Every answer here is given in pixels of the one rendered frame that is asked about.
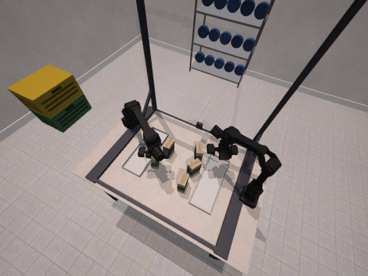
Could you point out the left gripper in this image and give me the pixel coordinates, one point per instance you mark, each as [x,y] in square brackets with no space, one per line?
[232,149]

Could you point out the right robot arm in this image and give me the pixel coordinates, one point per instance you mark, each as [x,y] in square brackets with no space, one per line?
[151,138]

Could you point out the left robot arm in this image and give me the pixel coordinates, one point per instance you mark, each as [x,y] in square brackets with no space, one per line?
[232,135]

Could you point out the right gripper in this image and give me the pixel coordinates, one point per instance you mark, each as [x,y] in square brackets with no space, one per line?
[148,153]

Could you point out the brown rectangular block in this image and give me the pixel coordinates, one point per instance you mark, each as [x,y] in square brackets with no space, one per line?
[170,145]
[199,151]
[182,183]
[193,167]
[154,163]

